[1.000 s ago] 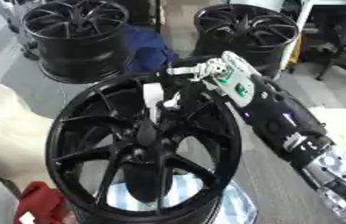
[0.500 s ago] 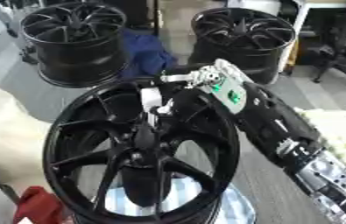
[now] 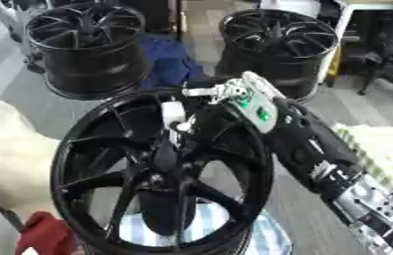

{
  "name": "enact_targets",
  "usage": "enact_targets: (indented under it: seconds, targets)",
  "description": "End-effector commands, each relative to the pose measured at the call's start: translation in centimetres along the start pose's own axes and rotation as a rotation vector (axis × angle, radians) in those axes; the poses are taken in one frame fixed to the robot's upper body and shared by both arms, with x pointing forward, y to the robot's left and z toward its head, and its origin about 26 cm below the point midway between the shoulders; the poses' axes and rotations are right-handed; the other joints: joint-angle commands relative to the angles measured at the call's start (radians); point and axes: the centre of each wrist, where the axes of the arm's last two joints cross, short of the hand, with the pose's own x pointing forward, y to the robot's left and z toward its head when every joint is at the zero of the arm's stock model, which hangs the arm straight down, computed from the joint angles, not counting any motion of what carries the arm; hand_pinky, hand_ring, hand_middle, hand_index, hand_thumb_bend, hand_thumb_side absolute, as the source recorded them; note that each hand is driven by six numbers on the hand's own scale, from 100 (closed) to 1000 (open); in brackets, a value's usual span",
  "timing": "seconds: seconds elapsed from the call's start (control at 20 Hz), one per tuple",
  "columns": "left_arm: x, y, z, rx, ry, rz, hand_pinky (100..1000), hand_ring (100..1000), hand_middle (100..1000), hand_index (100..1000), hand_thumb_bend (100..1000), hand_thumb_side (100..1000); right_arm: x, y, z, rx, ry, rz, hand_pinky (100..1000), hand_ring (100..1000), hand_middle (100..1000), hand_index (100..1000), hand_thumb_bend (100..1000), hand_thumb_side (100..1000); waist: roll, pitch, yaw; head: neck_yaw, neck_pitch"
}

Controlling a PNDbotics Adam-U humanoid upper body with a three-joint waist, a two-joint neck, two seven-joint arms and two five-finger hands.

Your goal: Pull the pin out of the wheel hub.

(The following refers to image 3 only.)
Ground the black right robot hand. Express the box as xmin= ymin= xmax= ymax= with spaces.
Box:
xmin=171 ymin=78 xmax=261 ymax=143

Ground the black wheel rim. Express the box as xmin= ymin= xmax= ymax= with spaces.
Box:
xmin=23 ymin=2 xmax=151 ymax=102
xmin=215 ymin=8 xmax=341 ymax=105

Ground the black spoked wheel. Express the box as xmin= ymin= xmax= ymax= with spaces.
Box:
xmin=50 ymin=87 xmax=277 ymax=255

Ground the blue white striped cloth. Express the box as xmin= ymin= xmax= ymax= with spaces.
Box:
xmin=103 ymin=198 xmax=295 ymax=255

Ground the white table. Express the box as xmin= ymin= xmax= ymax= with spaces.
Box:
xmin=315 ymin=0 xmax=393 ymax=85

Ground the pale green white tray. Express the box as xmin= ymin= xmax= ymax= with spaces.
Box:
xmin=328 ymin=123 xmax=393 ymax=187

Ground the black office chair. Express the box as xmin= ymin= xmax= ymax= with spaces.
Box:
xmin=347 ymin=32 xmax=393 ymax=102

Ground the red cloth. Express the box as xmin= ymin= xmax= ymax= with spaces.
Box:
xmin=13 ymin=211 xmax=80 ymax=255

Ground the person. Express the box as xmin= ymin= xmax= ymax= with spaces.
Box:
xmin=0 ymin=86 xmax=64 ymax=222

